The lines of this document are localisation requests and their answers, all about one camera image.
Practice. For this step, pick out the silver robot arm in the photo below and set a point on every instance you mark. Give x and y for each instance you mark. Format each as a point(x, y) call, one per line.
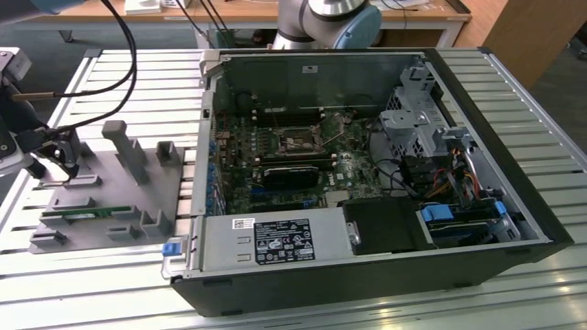
point(320, 24)

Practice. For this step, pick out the CPU socket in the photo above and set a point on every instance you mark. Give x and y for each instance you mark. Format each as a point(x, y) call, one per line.
point(297, 141)

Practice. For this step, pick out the grey parts rack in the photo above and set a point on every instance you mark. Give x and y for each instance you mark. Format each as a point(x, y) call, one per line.
point(109, 192)

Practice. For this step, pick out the green RAM stick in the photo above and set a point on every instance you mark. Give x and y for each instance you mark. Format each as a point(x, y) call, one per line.
point(109, 210)

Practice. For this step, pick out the blue case latch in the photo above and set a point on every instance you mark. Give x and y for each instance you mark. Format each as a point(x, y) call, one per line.
point(172, 250)

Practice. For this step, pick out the wooden desk black legs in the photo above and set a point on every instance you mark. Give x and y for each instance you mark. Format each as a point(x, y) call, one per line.
point(160, 18)

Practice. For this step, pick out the white plastic stand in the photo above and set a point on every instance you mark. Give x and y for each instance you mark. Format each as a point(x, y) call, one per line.
point(141, 8)

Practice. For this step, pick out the silver power supply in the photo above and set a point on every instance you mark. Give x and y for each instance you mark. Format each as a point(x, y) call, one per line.
point(220, 247)

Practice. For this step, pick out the white printed box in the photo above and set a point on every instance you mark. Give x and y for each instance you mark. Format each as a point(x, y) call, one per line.
point(176, 3)

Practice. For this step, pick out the black RAM slot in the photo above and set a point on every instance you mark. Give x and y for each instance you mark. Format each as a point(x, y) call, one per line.
point(293, 155)
point(297, 117)
point(297, 112)
point(293, 160)
point(297, 107)
point(293, 122)

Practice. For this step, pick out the black graphics card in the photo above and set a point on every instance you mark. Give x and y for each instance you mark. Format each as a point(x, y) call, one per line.
point(291, 178)

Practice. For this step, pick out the silver chipset heatsink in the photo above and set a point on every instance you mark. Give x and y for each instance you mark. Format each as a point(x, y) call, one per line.
point(336, 199)

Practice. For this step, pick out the green motherboard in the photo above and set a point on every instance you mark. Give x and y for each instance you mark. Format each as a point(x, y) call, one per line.
point(355, 165)

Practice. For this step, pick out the black PC case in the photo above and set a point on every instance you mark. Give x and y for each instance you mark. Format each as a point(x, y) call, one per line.
point(320, 295)

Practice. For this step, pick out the black plastic shroud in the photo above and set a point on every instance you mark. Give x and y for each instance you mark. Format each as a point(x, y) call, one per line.
point(384, 223)

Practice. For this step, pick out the silver disk bay cage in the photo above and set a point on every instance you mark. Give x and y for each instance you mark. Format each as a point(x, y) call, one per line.
point(408, 118)

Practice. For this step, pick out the blue disk carrier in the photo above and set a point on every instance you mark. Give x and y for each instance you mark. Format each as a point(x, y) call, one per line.
point(435, 213)

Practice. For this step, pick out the white paper sheets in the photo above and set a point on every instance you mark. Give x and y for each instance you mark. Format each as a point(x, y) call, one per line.
point(421, 3)

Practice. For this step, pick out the wooden cabinet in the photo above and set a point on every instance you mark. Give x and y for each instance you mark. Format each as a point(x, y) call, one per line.
point(527, 41)

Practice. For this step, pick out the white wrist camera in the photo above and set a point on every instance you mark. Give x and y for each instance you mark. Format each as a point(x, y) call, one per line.
point(9, 151)

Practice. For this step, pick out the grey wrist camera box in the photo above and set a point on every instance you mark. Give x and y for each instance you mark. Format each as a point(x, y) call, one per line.
point(16, 63)

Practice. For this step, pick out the wooden desk white frame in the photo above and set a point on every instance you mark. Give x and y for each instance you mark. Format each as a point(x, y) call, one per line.
point(421, 15)

